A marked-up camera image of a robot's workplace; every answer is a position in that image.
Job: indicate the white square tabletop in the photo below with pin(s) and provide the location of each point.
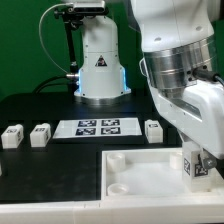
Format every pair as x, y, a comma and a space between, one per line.
148, 173

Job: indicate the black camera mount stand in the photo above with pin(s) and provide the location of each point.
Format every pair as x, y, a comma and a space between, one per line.
72, 21

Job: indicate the white L-shaped obstacle fence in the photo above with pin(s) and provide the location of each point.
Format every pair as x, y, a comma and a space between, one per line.
162, 210

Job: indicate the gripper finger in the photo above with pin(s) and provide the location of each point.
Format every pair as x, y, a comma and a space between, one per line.
208, 160

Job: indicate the white sheet with fiducial markers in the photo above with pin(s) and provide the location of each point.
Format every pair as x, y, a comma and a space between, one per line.
109, 127

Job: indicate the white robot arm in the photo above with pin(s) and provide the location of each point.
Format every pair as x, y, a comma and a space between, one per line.
179, 60

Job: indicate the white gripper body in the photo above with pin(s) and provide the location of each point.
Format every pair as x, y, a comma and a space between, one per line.
198, 113

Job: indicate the grey camera on stand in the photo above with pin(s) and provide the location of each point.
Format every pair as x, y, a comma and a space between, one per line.
88, 6

